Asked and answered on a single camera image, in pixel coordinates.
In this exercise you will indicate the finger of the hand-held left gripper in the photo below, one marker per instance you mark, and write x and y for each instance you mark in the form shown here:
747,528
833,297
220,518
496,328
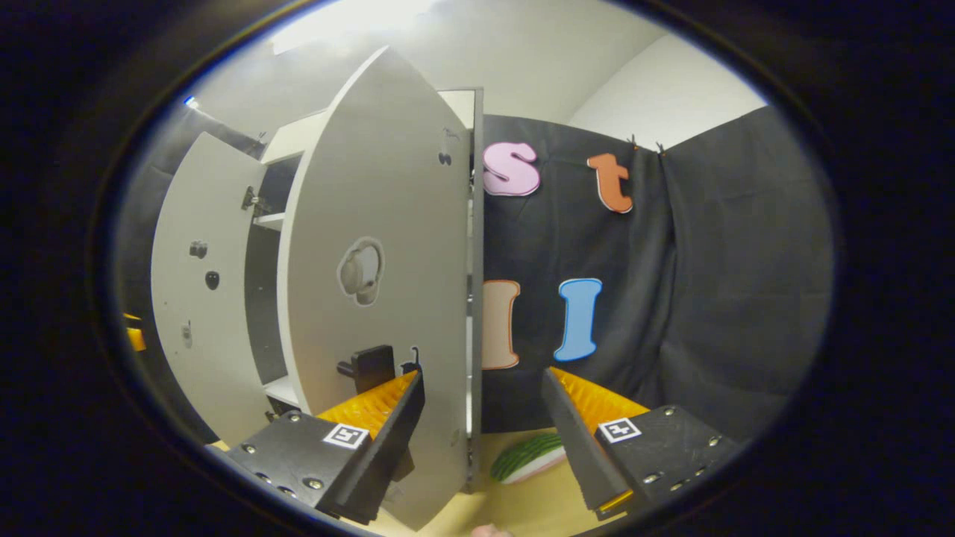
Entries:
135,335

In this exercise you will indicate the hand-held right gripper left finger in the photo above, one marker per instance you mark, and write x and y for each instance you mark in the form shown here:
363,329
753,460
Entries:
388,455

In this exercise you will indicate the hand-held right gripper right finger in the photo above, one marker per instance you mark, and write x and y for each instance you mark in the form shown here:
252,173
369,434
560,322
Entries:
574,447

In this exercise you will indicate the white cabinet door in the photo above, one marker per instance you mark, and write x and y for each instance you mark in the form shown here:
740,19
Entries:
216,388
388,186

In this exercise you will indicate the white and grey cabinet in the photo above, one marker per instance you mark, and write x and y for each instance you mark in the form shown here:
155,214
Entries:
262,298

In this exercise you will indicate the white cabinet shelf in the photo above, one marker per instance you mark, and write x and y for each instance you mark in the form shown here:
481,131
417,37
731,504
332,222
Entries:
270,221

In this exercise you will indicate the metal door hinge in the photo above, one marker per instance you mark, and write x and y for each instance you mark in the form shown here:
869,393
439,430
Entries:
252,200

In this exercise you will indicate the green striped watermelon-shaped pad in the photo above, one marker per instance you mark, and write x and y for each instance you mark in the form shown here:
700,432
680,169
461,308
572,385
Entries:
522,459

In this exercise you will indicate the black backdrop cloth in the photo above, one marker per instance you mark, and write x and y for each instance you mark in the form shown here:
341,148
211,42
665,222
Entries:
709,298

